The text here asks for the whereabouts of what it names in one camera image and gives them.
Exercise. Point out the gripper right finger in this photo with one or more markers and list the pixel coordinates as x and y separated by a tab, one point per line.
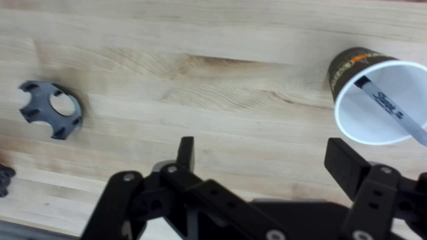
373	196

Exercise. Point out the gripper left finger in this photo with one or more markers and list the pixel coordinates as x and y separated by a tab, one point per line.
200	196

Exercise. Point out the brown paper coffee cup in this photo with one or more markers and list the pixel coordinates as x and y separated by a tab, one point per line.
360	113

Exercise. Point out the grey marker pen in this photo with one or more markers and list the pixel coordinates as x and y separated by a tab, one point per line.
388	108

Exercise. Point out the small black plastic part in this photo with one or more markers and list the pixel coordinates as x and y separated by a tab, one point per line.
5	178

